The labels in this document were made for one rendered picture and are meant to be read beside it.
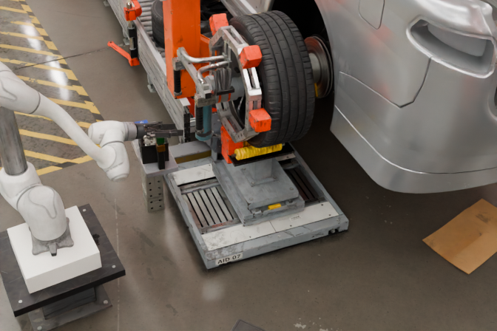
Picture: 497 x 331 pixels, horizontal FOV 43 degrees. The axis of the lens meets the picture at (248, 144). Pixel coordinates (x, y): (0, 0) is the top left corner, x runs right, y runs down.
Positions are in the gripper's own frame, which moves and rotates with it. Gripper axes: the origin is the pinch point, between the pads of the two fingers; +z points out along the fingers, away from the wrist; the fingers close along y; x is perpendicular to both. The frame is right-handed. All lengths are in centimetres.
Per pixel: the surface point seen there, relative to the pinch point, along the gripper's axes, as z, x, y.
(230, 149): 34.1, 13.0, 2.4
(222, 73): 11.5, -32.5, -19.4
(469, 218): 168, 44, -50
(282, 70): 35, -37, -32
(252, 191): 51, 38, 2
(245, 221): 45, 52, -5
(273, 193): 60, 38, -4
